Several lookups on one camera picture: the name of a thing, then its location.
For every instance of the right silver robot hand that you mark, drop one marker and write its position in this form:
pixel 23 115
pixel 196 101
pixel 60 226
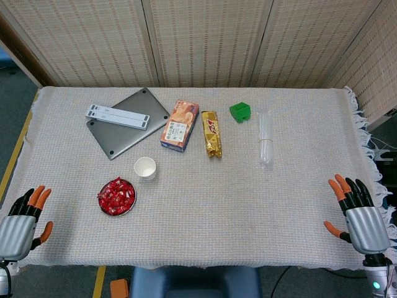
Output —
pixel 367 229

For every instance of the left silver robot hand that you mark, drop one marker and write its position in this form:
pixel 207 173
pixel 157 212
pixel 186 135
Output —
pixel 15 236

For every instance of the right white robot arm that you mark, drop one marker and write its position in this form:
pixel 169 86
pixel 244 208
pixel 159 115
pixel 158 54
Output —
pixel 375 276

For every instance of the white paper cup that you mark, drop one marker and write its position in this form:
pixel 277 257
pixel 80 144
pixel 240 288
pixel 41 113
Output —
pixel 149 175

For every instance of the black equipment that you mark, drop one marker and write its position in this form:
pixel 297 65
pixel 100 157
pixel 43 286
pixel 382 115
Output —
pixel 384 156

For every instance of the orange block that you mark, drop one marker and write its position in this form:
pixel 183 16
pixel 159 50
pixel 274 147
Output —
pixel 119 288

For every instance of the bowl of red candies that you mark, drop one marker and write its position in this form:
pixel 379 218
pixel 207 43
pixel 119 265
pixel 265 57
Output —
pixel 134 201

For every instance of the clear plastic tube bundle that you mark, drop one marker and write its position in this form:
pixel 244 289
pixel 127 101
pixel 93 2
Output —
pixel 266 152

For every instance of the yellow rubber band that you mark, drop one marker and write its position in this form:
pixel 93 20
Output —
pixel 266 141

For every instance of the white woven tablecloth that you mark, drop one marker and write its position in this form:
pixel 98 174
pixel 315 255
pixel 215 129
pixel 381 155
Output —
pixel 217 211

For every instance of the grey closed laptop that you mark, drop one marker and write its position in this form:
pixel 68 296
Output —
pixel 130 136

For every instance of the white folding laptop stand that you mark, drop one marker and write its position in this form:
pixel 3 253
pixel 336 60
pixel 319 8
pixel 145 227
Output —
pixel 118 116

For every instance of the beige woven screen panel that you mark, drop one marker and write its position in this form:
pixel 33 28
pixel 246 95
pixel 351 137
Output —
pixel 375 68
pixel 310 43
pixel 87 43
pixel 207 43

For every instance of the green plastic block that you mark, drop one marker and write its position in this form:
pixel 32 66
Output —
pixel 239 111

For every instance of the gold foil snack packet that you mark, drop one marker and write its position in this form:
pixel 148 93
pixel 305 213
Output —
pixel 212 136

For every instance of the dark brown wooden beam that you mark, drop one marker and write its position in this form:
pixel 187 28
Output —
pixel 18 46

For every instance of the orange and blue biscuit box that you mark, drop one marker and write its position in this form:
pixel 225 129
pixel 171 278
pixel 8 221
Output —
pixel 178 130

